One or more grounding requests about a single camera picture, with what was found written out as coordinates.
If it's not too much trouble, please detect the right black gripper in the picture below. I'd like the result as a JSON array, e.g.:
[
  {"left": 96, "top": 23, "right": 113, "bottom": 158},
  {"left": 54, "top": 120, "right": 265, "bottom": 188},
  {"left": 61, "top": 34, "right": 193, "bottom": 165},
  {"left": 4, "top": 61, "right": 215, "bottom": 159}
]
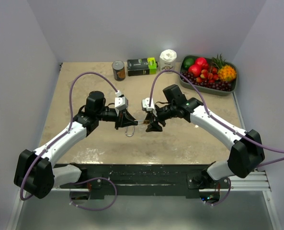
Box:
[{"left": 145, "top": 103, "right": 177, "bottom": 133}]

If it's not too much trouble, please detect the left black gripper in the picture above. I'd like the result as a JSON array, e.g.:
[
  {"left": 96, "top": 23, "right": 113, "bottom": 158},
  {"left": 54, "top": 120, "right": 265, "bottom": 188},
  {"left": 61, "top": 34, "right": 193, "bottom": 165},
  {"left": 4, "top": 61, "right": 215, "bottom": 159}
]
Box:
[{"left": 97, "top": 108, "right": 138, "bottom": 130}]

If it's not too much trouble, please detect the large brass padlock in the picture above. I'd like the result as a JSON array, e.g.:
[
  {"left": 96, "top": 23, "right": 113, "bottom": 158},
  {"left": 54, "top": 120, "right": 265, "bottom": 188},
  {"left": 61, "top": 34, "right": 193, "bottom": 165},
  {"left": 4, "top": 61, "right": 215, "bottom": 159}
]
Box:
[{"left": 125, "top": 126, "right": 135, "bottom": 137}]

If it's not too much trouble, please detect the small brass padlock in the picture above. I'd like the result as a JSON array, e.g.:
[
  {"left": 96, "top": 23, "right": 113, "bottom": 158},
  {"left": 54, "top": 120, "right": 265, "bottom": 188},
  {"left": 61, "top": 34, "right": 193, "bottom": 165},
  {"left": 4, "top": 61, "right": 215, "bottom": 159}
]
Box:
[{"left": 136, "top": 120, "right": 149, "bottom": 125}]

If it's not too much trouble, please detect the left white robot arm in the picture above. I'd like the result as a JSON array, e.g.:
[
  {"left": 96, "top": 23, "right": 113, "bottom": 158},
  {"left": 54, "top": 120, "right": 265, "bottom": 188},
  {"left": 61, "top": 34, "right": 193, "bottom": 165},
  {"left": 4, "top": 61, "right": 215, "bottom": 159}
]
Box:
[{"left": 14, "top": 91, "right": 138, "bottom": 200}]

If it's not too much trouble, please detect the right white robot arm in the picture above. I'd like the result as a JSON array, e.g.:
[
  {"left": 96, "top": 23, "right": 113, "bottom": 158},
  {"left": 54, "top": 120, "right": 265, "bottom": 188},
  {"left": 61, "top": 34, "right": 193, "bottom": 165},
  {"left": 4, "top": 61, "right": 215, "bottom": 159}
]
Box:
[{"left": 141, "top": 84, "right": 265, "bottom": 188}]

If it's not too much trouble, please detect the brown tin can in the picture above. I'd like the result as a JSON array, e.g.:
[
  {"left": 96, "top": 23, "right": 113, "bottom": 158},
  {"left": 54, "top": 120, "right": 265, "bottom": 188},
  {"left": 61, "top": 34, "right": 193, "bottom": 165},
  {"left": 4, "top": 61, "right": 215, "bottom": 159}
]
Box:
[{"left": 112, "top": 60, "right": 125, "bottom": 81}]

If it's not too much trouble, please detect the black and green box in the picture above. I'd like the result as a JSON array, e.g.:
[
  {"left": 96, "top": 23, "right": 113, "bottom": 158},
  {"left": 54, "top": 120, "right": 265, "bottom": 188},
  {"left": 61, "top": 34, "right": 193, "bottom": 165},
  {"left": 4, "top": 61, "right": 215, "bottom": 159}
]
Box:
[{"left": 127, "top": 57, "right": 158, "bottom": 76}]

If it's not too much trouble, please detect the white paper roll cup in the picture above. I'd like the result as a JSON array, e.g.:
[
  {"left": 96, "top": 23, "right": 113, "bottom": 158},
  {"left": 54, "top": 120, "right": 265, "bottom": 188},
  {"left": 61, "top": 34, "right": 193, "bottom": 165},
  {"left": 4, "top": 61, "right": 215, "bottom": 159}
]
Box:
[{"left": 159, "top": 49, "right": 177, "bottom": 71}]

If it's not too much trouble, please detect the red apple lower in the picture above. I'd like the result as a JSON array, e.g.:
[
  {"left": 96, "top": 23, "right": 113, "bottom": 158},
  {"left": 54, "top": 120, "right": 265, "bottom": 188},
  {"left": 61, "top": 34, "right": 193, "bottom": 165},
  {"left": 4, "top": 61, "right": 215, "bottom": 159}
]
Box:
[{"left": 188, "top": 64, "right": 202, "bottom": 77}]

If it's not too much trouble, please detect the red apple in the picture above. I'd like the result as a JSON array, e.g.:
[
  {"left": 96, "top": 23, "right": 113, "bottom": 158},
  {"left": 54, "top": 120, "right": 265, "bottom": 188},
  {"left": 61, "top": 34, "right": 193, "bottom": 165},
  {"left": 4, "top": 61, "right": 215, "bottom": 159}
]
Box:
[
  {"left": 195, "top": 57, "right": 208, "bottom": 67},
  {"left": 188, "top": 64, "right": 202, "bottom": 77}
]

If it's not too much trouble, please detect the green lime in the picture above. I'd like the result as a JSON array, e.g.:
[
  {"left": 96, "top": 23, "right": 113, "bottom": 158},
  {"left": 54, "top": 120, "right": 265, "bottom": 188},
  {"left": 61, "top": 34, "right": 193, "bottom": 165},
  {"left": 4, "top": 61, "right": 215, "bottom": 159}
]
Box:
[{"left": 182, "top": 57, "right": 194, "bottom": 69}]

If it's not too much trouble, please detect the grey fruit tray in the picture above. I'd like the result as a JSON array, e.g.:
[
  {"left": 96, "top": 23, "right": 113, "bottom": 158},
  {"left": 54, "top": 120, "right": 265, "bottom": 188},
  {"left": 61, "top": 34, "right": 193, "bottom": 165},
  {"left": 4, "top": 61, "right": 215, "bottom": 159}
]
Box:
[{"left": 180, "top": 55, "right": 238, "bottom": 96}]

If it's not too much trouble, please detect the strawberry pile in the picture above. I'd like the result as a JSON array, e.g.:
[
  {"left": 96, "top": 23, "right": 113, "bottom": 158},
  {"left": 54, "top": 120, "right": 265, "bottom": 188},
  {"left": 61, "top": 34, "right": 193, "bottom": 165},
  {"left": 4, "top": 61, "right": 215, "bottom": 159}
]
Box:
[{"left": 196, "top": 63, "right": 219, "bottom": 83}]

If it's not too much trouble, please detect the red apple upper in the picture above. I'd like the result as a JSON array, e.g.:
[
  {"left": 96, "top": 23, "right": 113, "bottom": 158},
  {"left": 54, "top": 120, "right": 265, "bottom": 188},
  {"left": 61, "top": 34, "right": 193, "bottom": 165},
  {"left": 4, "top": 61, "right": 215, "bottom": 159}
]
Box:
[{"left": 195, "top": 57, "right": 208, "bottom": 67}]

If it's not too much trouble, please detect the dark grape bunch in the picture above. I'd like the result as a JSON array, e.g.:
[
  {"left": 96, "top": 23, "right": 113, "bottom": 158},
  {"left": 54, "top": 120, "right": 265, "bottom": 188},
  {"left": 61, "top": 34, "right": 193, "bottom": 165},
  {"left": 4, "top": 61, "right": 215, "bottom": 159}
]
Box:
[{"left": 181, "top": 71, "right": 235, "bottom": 92}]

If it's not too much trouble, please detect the small pineapple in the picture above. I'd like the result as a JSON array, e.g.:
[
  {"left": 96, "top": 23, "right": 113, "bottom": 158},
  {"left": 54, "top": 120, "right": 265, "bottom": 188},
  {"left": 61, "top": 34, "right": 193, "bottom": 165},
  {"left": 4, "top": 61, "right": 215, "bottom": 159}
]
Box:
[{"left": 211, "top": 54, "right": 237, "bottom": 82}]

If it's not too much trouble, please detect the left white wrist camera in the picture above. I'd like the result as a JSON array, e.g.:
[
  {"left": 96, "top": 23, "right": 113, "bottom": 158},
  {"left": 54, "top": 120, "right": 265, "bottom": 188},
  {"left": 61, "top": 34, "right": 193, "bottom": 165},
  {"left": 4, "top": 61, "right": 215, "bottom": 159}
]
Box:
[{"left": 114, "top": 90, "right": 128, "bottom": 111}]

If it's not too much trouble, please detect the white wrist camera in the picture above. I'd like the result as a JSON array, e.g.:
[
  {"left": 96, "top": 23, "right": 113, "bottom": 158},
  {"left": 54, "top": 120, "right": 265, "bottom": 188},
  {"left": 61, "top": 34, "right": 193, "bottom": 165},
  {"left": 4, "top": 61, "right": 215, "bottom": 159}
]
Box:
[
  {"left": 114, "top": 90, "right": 128, "bottom": 111},
  {"left": 141, "top": 97, "right": 156, "bottom": 113}
]

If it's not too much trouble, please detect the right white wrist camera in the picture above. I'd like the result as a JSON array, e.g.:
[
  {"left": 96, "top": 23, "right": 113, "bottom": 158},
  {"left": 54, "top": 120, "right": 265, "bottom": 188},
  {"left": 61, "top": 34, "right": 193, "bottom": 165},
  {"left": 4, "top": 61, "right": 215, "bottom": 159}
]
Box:
[{"left": 141, "top": 97, "right": 156, "bottom": 113}]

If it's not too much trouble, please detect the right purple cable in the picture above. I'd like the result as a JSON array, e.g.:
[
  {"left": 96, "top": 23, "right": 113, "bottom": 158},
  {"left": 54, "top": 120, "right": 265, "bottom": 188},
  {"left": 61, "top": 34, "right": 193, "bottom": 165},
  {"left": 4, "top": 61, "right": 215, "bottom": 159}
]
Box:
[{"left": 148, "top": 69, "right": 284, "bottom": 206}]

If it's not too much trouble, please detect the purple cable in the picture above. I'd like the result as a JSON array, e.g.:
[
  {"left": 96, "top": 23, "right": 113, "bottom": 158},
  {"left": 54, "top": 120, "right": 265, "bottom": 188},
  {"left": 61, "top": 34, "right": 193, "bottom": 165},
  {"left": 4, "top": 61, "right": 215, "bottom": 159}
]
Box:
[
  {"left": 19, "top": 71, "right": 120, "bottom": 211},
  {"left": 148, "top": 69, "right": 284, "bottom": 206}
]

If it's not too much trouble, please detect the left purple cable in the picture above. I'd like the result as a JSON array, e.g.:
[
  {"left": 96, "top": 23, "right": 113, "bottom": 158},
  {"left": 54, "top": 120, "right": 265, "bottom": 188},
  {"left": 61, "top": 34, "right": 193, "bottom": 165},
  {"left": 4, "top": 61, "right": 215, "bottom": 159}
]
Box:
[{"left": 19, "top": 71, "right": 120, "bottom": 211}]

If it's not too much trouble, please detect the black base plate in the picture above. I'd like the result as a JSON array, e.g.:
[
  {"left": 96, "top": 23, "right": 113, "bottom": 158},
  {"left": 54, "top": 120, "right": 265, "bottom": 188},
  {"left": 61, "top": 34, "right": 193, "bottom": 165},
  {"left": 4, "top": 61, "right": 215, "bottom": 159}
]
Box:
[{"left": 61, "top": 164, "right": 228, "bottom": 199}]

